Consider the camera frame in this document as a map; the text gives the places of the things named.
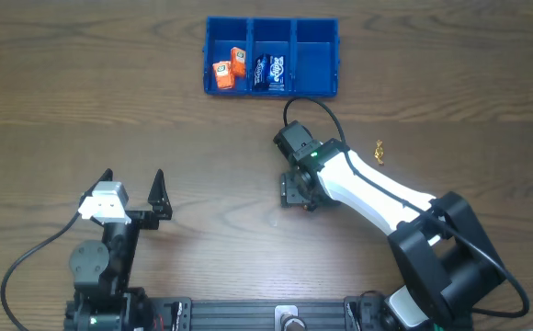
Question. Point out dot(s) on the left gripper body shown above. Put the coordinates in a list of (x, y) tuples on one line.
[(144, 220)]

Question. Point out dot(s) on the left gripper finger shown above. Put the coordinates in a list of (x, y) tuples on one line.
[(160, 197), (106, 175)]

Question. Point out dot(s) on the orange candy box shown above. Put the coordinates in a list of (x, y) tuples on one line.
[(223, 77), (238, 64)]

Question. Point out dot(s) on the blue candy pack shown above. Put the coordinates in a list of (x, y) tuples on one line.
[(260, 73), (276, 72)]

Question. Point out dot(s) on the gold candy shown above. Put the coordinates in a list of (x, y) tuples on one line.
[(379, 154)]

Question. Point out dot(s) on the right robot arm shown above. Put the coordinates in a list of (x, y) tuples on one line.
[(367, 188)]

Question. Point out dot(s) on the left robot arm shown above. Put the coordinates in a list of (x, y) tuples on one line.
[(117, 257)]

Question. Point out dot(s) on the blue tray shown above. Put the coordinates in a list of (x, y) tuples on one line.
[(314, 69)]

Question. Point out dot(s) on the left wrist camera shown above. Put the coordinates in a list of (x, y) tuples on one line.
[(105, 202)]

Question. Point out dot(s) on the mounting rail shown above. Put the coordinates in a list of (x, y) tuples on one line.
[(239, 315)]

